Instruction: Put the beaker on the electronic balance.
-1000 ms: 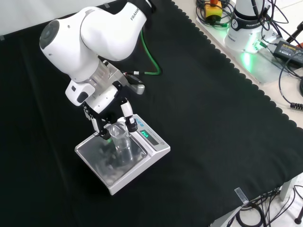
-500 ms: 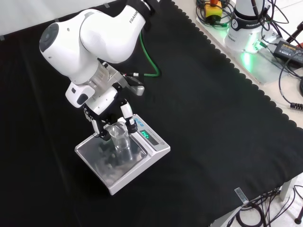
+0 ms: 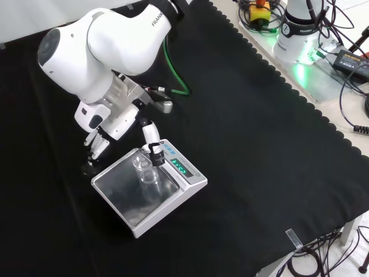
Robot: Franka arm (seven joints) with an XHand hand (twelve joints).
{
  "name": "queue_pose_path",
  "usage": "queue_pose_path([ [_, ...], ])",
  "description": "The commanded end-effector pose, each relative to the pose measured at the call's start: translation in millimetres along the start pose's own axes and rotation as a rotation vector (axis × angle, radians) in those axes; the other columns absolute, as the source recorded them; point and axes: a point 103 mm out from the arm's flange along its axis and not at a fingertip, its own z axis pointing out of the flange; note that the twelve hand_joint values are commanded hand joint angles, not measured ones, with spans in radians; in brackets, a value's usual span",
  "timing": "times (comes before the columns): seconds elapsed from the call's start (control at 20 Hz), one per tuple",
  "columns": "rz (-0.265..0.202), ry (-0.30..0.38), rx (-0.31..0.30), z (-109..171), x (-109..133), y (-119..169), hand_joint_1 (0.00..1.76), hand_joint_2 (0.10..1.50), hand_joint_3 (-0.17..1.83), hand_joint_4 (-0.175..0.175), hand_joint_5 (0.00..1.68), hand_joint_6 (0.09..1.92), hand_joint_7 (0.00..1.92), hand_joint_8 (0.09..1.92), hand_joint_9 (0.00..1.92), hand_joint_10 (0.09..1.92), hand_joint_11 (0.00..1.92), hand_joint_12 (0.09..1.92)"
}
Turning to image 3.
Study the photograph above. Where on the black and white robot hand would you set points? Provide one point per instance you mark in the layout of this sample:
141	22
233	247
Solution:
115	124

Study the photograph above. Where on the black tripod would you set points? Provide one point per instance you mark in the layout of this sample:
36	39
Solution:
360	40

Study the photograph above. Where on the white bench leg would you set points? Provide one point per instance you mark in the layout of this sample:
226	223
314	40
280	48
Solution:
350	232

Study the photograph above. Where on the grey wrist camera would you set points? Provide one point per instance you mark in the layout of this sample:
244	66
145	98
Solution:
162	104

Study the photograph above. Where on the black tripod leg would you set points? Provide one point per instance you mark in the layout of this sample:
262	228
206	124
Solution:
363	255

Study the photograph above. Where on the yellow stop button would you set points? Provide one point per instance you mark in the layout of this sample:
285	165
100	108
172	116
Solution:
259	13

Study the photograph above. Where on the black power adapter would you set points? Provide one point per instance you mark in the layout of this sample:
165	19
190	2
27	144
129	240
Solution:
350	62

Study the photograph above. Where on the clear tape strip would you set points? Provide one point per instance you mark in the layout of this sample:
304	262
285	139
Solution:
130	7
294	239

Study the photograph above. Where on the pale metal base board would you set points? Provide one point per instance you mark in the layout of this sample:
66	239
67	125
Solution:
317	83

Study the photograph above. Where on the black bench cloth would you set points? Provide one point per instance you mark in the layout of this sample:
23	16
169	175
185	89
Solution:
245	130

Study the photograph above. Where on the white electronic balance steel pan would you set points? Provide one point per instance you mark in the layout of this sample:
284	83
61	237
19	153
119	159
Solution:
161	207

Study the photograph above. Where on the clear glass beaker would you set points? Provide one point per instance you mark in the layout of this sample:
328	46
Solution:
145	173

